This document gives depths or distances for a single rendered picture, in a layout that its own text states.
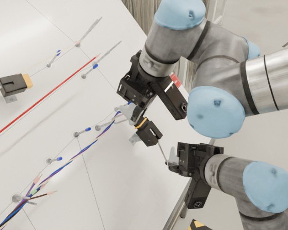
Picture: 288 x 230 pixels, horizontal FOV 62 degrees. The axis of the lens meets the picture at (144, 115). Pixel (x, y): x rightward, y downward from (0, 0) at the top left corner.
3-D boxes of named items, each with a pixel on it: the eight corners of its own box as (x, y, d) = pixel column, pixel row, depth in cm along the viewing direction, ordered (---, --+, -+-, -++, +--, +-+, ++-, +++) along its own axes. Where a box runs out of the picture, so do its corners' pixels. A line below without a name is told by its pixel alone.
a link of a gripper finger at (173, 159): (170, 144, 72) (187, 148, 64) (169, 164, 72) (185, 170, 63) (161, 144, 71) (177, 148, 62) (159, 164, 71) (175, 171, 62)
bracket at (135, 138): (133, 145, 73) (143, 143, 69) (128, 139, 72) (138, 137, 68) (141, 135, 75) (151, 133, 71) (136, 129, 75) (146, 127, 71)
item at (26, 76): (19, 78, 53) (21, 74, 51) (25, 76, 54) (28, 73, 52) (24, 90, 53) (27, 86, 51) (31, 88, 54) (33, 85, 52)
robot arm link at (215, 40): (235, 105, 42) (178, 78, 42) (237, 69, 50) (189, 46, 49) (266, 73, 36) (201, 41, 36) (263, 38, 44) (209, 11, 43)
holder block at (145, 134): (146, 147, 69) (156, 145, 66) (135, 132, 68) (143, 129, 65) (154, 137, 72) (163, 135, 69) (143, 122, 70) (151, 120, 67)
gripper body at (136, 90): (132, 79, 64) (145, 44, 54) (158, 98, 63) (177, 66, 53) (114, 95, 59) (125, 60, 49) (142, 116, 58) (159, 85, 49)
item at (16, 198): (23, 197, 52) (41, 200, 41) (16, 204, 51) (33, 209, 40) (16, 191, 52) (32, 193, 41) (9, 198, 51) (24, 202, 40)
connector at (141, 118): (141, 134, 68) (146, 133, 66) (130, 122, 67) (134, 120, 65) (147, 127, 70) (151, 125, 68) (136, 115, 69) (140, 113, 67)
